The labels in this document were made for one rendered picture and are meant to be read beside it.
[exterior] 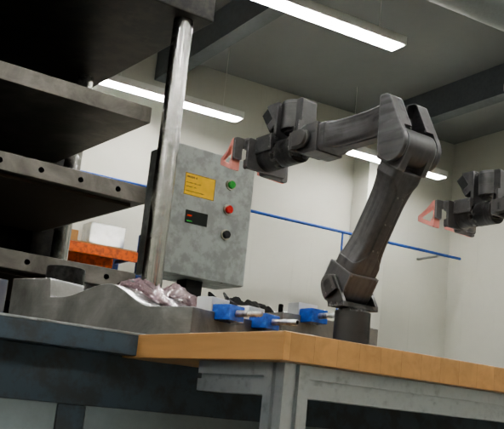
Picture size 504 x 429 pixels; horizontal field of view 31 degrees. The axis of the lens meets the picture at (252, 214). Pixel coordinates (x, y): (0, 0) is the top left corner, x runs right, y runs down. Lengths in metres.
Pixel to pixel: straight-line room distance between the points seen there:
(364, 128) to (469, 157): 9.92
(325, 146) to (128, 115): 1.08
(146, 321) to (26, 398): 0.26
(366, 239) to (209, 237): 1.27
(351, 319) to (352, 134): 0.34
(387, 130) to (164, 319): 0.50
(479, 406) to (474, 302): 9.45
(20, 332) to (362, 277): 0.57
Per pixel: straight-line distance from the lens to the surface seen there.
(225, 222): 2.79
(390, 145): 1.51
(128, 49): 3.01
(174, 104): 2.61
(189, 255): 2.71
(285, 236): 9.94
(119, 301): 1.67
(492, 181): 2.18
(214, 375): 1.39
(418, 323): 11.00
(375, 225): 1.53
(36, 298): 1.85
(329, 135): 1.67
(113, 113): 2.63
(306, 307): 1.85
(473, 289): 11.01
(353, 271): 1.54
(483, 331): 10.82
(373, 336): 1.96
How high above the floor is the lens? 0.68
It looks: 13 degrees up
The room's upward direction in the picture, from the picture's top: 6 degrees clockwise
